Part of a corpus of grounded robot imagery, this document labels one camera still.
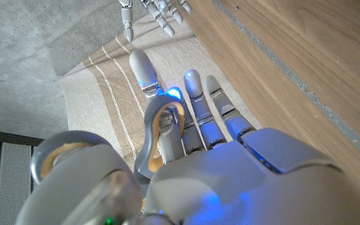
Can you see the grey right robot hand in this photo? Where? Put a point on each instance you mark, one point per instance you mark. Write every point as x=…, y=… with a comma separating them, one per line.
x=159, y=14

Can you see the beige striped backdrop curtain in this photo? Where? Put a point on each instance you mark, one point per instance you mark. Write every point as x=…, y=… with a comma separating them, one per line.
x=83, y=103

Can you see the grey tape outline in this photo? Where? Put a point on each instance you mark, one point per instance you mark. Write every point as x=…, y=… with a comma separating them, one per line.
x=305, y=90

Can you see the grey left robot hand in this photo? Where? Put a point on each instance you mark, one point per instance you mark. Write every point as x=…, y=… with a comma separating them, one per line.
x=230, y=181

